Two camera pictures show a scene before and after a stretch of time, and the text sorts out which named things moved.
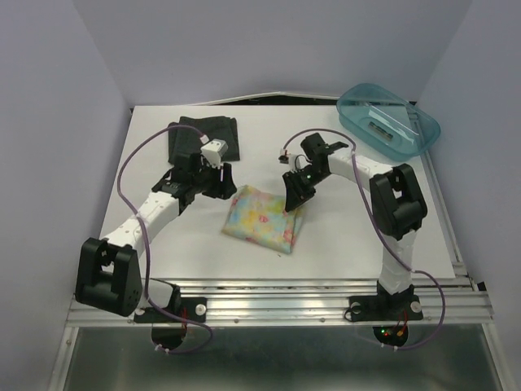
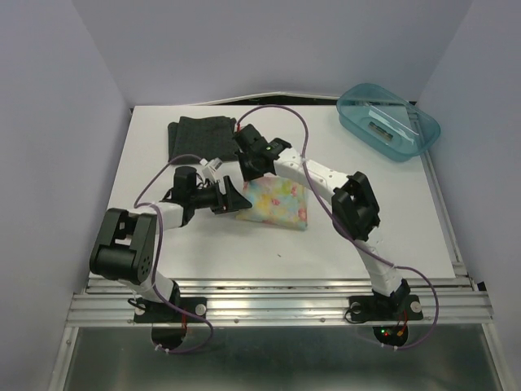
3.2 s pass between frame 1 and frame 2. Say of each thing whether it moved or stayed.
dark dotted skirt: stayed
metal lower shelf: stayed
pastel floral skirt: moved
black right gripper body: moved
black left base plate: stayed
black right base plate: stayed
